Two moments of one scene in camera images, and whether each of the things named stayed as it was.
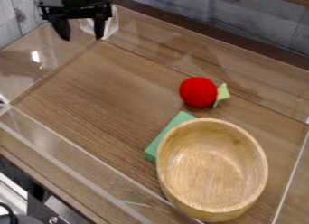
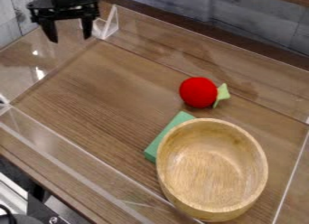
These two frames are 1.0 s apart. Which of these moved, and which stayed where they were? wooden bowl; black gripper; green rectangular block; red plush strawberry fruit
Moved: black gripper
Stayed: green rectangular block; red plush strawberry fruit; wooden bowl
